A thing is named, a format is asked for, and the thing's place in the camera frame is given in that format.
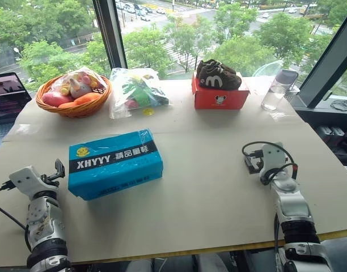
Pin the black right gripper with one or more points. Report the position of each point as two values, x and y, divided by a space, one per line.
253 163

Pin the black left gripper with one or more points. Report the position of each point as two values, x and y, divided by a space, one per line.
50 184

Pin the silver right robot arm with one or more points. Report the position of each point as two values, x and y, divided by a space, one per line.
292 209

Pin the blue shoe box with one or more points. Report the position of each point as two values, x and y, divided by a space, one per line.
114 164

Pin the red shoe box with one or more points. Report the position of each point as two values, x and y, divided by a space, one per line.
219 97

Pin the small clear plastic scrap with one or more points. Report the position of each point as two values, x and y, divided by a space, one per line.
279 116

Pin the orange wicker basket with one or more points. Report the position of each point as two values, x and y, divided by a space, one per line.
74 109

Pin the pink plush toy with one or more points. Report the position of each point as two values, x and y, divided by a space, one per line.
55 99

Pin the clear bottle with purple lid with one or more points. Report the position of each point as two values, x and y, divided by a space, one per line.
275 90

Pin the orange plush carrot toy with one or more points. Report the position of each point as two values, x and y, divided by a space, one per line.
87 98

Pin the open laptop computer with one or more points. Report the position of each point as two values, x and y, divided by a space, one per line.
4 105

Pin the grey plush animal toy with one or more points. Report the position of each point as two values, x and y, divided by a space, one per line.
79 90

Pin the dark equipment beside table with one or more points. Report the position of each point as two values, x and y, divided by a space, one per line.
338 141

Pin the brown suede shoe white M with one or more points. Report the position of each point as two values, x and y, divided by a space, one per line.
219 80

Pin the clear plastic bag of toys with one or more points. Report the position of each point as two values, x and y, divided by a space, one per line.
136 90

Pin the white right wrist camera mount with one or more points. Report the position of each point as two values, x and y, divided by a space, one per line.
272 158

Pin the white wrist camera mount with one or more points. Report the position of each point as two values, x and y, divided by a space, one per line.
24 179
272 158

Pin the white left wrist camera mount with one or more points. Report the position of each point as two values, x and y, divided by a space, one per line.
24 179

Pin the dark slanted window frame beam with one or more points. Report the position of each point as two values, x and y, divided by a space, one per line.
326 62

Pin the dark window frame post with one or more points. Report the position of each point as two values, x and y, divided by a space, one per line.
109 34

